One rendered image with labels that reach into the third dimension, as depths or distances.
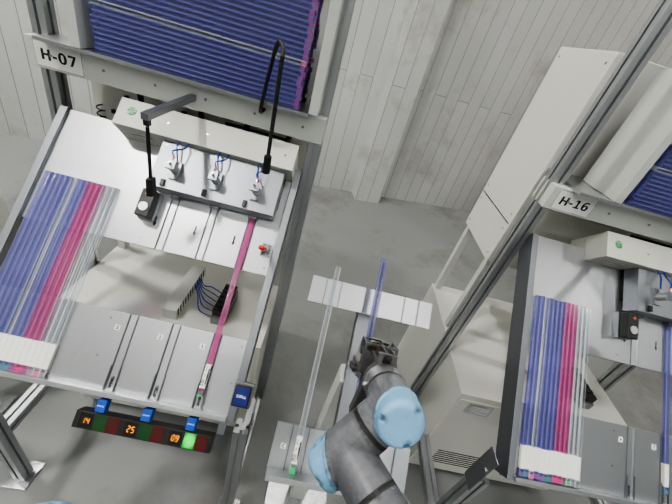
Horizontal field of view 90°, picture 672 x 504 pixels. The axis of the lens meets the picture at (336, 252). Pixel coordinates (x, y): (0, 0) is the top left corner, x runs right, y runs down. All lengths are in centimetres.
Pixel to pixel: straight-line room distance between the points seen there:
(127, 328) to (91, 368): 12
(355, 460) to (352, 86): 345
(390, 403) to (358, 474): 11
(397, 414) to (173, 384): 64
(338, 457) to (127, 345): 66
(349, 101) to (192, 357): 316
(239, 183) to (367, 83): 290
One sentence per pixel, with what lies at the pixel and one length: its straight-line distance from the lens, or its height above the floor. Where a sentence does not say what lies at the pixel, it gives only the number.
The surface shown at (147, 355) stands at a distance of 103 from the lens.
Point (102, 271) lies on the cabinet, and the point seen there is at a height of 62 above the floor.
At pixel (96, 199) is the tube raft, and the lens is 113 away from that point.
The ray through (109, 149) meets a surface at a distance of 119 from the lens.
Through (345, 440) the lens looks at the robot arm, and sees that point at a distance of 58.
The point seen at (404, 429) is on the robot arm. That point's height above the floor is 116.
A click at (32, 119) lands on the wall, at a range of 430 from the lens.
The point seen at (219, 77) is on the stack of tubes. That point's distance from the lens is 98.
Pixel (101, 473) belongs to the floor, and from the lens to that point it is 177.
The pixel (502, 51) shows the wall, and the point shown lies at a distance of 426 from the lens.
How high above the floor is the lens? 160
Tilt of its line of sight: 33 degrees down
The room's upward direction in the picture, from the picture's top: 17 degrees clockwise
